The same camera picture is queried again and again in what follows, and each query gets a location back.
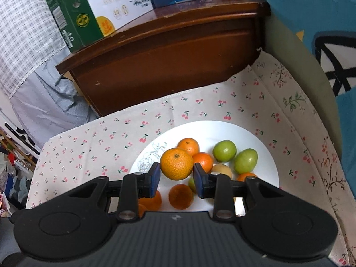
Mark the pile of small oranges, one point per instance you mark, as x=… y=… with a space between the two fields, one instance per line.
x=180 y=197

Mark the light blue striped cloth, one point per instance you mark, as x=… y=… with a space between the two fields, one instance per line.
x=50 y=103

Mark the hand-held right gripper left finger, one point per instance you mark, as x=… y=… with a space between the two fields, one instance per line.
x=154 y=179

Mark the branch print cloth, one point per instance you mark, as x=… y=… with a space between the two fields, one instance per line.
x=299 y=108

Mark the grey checked cloth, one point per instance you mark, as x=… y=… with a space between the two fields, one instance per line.
x=19 y=33

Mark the blue cartoon print blanket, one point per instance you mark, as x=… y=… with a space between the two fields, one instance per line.
x=306 y=5

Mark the cardboard box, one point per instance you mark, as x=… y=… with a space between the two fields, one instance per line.
x=75 y=84

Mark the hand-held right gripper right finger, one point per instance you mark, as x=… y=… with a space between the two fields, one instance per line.
x=199 y=180

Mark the cherry print tablecloth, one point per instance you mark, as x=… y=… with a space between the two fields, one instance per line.
x=111 y=133

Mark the white ceramic plate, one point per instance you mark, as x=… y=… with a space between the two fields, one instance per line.
x=250 y=141

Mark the green and white carton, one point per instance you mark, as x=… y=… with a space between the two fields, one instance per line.
x=80 y=19

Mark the green jujube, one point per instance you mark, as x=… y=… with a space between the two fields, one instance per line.
x=224 y=150
x=245 y=161

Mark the bamboo rack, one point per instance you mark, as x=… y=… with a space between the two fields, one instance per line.
x=16 y=151

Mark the white plastic appliance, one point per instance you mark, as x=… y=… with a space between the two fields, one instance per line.
x=19 y=138

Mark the olive green cushion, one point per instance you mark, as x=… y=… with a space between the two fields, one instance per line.
x=300 y=52

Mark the large dimpled orange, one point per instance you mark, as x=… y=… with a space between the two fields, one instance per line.
x=176 y=163

